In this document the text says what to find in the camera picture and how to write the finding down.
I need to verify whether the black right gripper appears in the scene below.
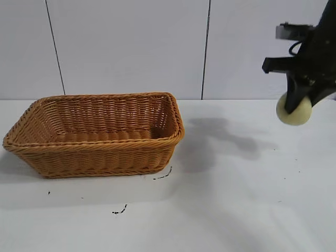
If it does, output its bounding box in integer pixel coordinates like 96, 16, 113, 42
261, 25, 336, 114

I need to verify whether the pale yellow egg yolk pastry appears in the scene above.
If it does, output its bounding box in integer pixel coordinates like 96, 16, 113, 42
276, 93, 313, 127

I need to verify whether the brown woven wicker basket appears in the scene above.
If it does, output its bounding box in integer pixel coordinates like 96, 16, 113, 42
2, 91, 186, 180

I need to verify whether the black camera cable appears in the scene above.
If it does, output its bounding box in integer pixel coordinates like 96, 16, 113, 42
289, 41, 307, 57

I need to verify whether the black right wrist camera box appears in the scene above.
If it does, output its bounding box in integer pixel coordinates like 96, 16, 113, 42
275, 23, 316, 41

